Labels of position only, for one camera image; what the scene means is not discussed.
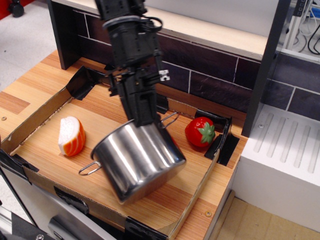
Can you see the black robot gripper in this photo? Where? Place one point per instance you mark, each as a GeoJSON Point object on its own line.
{"type": "Point", "coordinates": [138, 65]}

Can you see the stainless steel metal pot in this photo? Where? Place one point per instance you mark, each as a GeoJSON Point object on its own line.
{"type": "Point", "coordinates": [137, 160]}

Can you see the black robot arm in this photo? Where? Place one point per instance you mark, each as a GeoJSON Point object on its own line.
{"type": "Point", "coordinates": [110, 9]}

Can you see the cardboard fence with black tape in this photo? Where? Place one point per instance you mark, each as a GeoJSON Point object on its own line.
{"type": "Point", "coordinates": [68, 205]}

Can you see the red toy strawberry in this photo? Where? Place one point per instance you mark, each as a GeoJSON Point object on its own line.
{"type": "Point", "coordinates": [200, 131]}

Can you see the orange white toy sushi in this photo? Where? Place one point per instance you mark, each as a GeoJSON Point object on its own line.
{"type": "Point", "coordinates": [72, 137]}

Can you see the black caster wheel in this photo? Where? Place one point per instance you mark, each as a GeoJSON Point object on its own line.
{"type": "Point", "coordinates": [16, 9]}

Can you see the white dish drainer sink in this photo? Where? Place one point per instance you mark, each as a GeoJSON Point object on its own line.
{"type": "Point", "coordinates": [279, 168]}

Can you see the dark grey shelf frame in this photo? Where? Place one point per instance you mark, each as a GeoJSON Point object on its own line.
{"type": "Point", "coordinates": [200, 76]}

